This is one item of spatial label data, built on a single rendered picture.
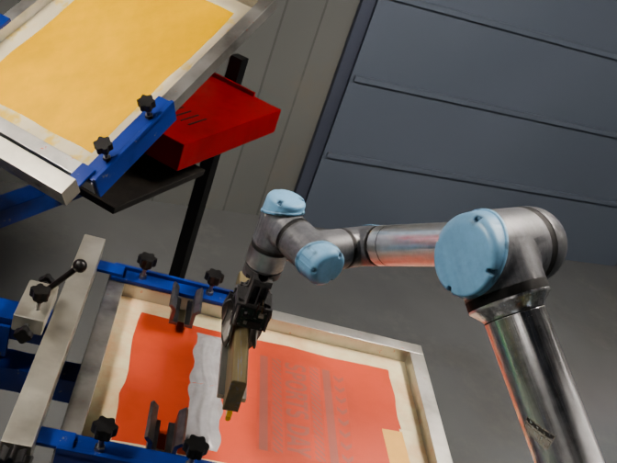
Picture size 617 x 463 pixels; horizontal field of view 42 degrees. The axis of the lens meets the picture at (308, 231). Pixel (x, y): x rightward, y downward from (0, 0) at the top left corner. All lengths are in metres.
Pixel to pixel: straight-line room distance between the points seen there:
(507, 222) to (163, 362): 0.91
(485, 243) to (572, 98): 3.94
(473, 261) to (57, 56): 1.51
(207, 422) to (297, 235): 0.45
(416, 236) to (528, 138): 3.61
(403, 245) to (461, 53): 3.15
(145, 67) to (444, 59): 2.48
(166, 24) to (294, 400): 1.13
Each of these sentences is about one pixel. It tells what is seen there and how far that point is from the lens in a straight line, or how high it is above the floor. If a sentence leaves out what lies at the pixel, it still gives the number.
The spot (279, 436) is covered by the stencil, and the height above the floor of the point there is 0.96.
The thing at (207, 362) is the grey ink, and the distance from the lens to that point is 1.79.
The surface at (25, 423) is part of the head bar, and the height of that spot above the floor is 1.04.
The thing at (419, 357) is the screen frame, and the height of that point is 0.99.
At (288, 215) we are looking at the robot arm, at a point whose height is 1.43.
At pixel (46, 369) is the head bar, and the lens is 1.56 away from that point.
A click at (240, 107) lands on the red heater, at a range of 2.79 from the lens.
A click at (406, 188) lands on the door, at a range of 4.73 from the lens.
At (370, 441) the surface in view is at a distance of 1.78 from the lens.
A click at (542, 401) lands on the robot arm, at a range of 1.10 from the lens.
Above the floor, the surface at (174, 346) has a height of 0.96.
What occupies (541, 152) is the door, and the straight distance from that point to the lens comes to 5.05.
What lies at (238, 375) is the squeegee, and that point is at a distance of 1.51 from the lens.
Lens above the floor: 2.06
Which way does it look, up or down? 27 degrees down
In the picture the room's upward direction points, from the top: 20 degrees clockwise
